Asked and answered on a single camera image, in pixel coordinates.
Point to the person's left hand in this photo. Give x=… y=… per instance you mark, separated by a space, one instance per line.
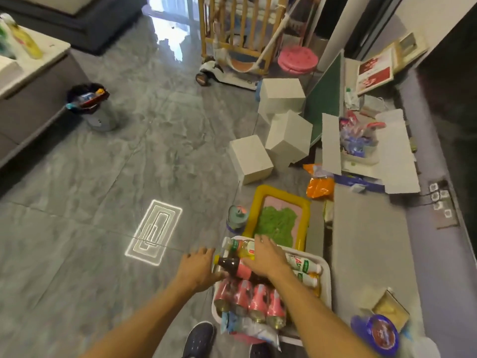
x=199 y=270

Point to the person's right hand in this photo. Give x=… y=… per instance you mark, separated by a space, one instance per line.
x=268 y=259

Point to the yellow juice bottle white cap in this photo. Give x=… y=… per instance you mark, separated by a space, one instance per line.
x=244 y=250

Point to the dark soda bottle yellow cap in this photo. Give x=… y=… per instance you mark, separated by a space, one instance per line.
x=233 y=265

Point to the clear blue snack bag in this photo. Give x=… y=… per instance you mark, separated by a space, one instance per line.
x=253 y=329

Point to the orange snack bag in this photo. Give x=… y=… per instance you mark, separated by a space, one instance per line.
x=320 y=186

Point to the person's left forearm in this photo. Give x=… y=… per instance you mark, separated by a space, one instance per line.
x=149 y=324

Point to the person's right forearm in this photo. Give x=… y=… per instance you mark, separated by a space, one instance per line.
x=316 y=316

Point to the person's left shoe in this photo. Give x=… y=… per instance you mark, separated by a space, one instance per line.
x=199 y=339

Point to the person's shoe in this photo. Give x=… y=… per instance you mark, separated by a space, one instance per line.
x=199 y=339
x=261 y=352

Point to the person's right shoe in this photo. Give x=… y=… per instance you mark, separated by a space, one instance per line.
x=261 y=352

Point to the green play sand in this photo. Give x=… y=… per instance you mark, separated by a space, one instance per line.
x=277 y=225

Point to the yellow inflatable tray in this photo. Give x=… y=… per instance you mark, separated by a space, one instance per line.
x=249 y=216

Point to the teal toy bucket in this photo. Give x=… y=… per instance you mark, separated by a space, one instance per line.
x=236 y=219

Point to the white storage basket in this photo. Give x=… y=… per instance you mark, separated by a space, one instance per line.
x=327 y=290

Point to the pink round stool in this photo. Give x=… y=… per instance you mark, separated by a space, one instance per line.
x=298 y=59
x=242 y=338

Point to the grey television cabinet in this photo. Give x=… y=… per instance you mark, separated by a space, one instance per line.
x=369 y=238

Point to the blue round tub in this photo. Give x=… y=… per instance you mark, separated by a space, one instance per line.
x=376 y=333

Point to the tan paper box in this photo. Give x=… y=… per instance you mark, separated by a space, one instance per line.
x=391 y=307

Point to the pile of colourful packets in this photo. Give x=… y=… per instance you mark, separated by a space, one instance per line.
x=356 y=139

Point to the open white cardboard box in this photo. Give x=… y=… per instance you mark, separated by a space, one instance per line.
x=395 y=156

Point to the green board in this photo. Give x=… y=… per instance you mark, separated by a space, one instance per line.
x=326 y=100

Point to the small white bottle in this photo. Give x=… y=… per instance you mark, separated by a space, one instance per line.
x=350 y=98

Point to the white lidded cup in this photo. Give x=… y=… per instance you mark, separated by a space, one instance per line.
x=425 y=348

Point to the grey waste bin black liner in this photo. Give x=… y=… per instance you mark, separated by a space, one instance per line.
x=100 y=119

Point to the white kick scooter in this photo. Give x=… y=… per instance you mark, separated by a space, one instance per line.
x=231 y=80

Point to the white grey coffee table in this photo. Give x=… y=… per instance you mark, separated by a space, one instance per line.
x=37 y=96

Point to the wooden crib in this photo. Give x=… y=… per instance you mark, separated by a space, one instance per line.
x=202 y=22

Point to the white tower air conditioner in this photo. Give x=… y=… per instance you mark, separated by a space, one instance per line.
x=346 y=26

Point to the dark grey sofa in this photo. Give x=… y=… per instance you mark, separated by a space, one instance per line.
x=104 y=22

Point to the yellow plastic bottle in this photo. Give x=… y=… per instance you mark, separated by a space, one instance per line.
x=28 y=42

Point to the green plastic bottle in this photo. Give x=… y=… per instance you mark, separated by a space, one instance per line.
x=5 y=40

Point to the wall power outlet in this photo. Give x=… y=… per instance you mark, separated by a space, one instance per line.
x=439 y=197

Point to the red picture frame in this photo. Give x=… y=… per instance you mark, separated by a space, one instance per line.
x=374 y=74

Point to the pale picture frame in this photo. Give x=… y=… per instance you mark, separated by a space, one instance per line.
x=410 y=46

